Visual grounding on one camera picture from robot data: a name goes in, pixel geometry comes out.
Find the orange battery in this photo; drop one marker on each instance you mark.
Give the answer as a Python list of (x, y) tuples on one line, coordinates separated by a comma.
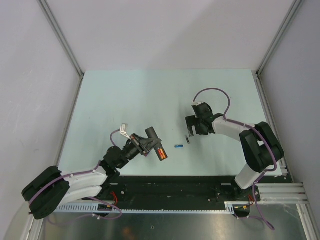
[(163, 154)]

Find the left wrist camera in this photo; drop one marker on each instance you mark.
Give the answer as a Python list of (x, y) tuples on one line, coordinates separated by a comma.
[(124, 130)]

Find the black remote control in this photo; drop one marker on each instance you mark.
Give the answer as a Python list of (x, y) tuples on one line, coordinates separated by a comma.
[(151, 133)]

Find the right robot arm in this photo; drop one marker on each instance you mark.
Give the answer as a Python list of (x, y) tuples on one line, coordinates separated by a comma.
[(261, 148)]

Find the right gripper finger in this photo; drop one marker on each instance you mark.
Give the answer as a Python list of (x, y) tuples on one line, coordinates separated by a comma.
[(192, 130), (192, 120)]

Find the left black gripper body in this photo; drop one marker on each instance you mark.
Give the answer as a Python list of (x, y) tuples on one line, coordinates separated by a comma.
[(135, 141)]

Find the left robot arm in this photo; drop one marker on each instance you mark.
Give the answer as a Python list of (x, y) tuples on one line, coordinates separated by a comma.
[(53, 188)]

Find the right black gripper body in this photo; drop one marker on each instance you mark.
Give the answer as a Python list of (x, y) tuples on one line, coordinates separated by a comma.
[(199, 129)]

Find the red yellow battery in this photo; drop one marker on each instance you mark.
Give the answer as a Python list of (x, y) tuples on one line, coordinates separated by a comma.
[(160, 154)]

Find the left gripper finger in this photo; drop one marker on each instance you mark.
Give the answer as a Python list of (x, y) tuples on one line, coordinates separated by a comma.
[(150, 145), (143, 140)]

